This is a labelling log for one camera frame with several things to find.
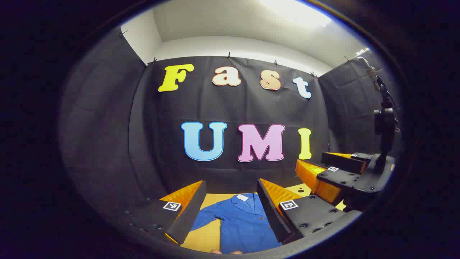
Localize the blue shirt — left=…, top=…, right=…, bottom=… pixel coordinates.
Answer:
left=189, top=193, right=282, bottom=255

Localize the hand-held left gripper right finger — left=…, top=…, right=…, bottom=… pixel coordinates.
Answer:
left=256, top=178, right=347, bottom=245

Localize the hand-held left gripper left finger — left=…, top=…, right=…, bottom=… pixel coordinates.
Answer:
left=119, top=181, right=207, bottom=247

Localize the row of small backdrop clips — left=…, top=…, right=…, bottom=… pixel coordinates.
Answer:
left=120, top=30, right=354, bottom=78

